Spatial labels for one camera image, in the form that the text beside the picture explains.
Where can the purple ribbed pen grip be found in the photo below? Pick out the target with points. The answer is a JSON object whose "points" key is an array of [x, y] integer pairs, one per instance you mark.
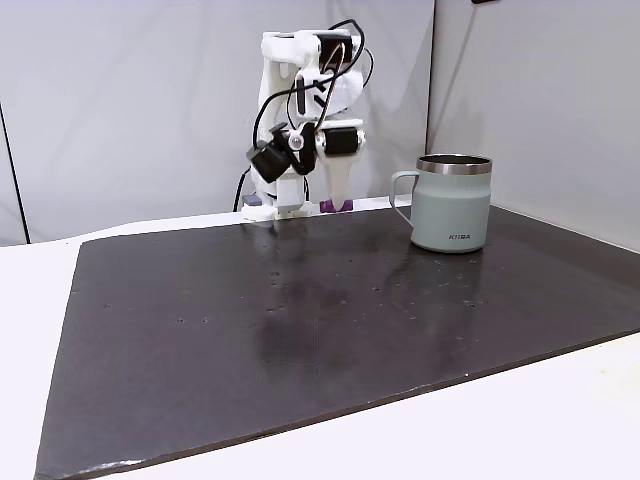
{"points": [[326, 205]]}

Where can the pale green steel mug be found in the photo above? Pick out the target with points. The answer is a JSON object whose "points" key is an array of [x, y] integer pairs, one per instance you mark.
{"points": [[450, 212]]}

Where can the dark brown table mat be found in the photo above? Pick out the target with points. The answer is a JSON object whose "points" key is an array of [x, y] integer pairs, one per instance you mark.
{"points": [[310, 340]]}

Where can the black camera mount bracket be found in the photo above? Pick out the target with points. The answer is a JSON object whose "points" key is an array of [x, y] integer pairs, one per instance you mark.
{"points": [[303, 145]]}

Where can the black oval camera box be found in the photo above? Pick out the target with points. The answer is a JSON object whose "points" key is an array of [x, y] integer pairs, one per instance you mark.
{"points": [[270, 161]]}

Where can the black object on wall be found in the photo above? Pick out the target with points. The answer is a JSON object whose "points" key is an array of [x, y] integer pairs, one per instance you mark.
{"points": [[486, 1]]}

